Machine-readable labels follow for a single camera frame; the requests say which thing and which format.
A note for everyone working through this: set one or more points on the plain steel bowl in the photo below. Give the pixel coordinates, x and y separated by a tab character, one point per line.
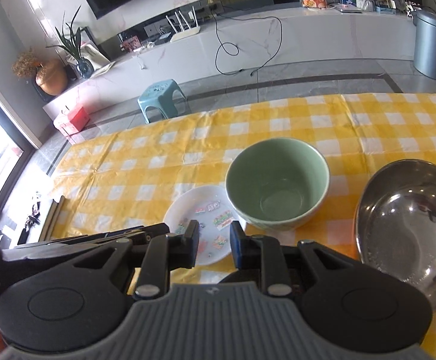
395	224

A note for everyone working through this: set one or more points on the yellow checked tablecloth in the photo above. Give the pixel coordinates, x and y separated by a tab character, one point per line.
131	178

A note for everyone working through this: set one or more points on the red box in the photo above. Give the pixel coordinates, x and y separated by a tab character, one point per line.
71	121

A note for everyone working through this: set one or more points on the blue plastic stool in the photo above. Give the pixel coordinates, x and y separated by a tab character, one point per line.
160	97

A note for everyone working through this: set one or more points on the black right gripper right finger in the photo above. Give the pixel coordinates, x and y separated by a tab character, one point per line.
259	259

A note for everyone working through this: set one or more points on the plant in blue vase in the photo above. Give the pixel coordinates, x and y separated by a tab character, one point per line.
70	40

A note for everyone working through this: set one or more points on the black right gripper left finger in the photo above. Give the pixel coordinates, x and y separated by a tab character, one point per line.
160	257

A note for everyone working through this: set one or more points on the green ceramic bowl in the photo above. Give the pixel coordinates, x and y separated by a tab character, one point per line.
278	184

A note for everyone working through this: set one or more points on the grey metal trash bin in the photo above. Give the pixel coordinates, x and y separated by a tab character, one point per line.
425	44

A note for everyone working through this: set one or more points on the orange round vase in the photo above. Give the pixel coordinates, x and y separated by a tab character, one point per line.
51	77

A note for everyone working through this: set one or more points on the small white sticker plate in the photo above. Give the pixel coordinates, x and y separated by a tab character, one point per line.
210	207

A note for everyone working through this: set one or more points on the white wifi router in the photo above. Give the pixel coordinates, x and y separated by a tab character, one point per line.
183	25

